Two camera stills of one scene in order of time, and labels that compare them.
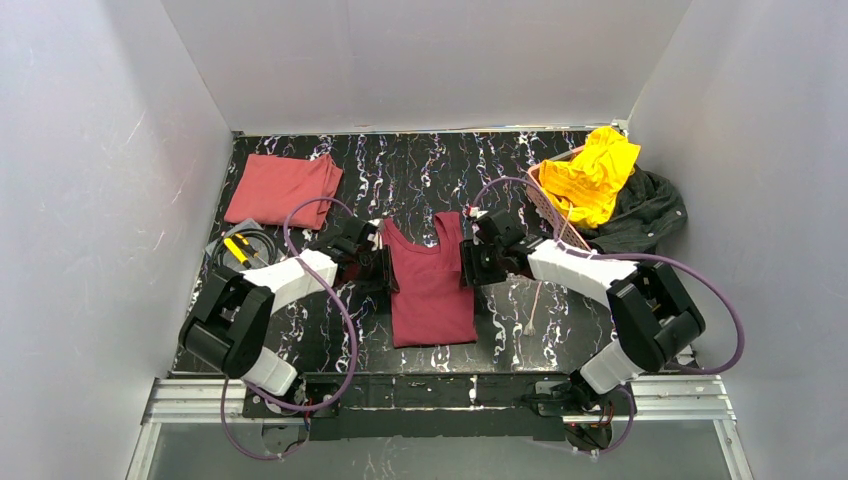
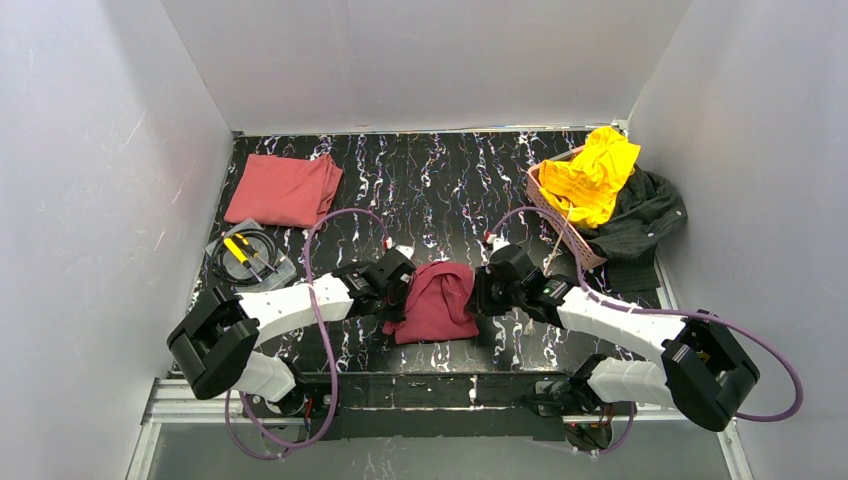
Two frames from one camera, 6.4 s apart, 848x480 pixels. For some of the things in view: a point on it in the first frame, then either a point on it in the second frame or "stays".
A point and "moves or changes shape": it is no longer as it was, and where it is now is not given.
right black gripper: x=474 y=264 -> x=483 y=291
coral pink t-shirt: x=270 y=188 stays
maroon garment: x=430 y=306 moves or changes shape
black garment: x=646 y=210 stays
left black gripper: x=381 y=266 -> x=395 y=296
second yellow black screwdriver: x=245 y=243 stays
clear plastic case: x=244 y=248 stays
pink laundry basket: x=563 y=224 stays
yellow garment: x=585 y=186 stays
